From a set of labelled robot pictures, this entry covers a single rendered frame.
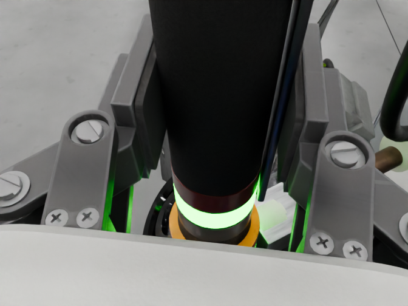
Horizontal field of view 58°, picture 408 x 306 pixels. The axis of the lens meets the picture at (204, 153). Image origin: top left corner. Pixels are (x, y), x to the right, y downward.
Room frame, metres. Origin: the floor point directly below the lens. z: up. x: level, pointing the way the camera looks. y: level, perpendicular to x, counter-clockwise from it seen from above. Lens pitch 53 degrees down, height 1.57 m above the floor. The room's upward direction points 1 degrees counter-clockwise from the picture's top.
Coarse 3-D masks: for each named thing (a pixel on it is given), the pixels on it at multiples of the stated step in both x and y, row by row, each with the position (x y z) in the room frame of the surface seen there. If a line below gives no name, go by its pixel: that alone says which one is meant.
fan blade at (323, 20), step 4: (332, 0) 0.35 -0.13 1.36; (336, 0) 0.32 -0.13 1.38; (328, 4) 0.36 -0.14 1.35; (332, 4) 0.32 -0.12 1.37; (336, 4) 0.36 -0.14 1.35; (328, 8) 0.32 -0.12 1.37; (332, 8) 0.31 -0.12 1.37; (324, 12) 0.34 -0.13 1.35; (328, 12) 0.31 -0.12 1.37; (332, 12) 0.37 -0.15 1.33; (324, 16) 0.31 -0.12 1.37; (328, 16) 0.33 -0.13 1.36; (320, 20) 0.33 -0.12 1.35; (324, 20) 0.31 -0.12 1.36; (328, 20) 0.39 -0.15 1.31; (320, 24) 0.30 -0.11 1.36; (324, 24) 0.33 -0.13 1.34; (320, 28) 0.31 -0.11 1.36; (324, 28) 0.37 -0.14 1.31; (320, 32) 0.34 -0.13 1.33; (320, 36) 0.37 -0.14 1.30
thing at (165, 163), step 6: (168, 144) 0.38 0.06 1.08; (168, 150) 0.39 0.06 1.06; (162, 156) 0.43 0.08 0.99; (168, 156) 0.39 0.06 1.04; (162, 162) 0.42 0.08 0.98; (168, 162) 0.39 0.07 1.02; (162, 168) 0.42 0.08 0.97; (168, 168) 0.39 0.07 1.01; (162, 174) 0.41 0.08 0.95; (168, 174) 0.38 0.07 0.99
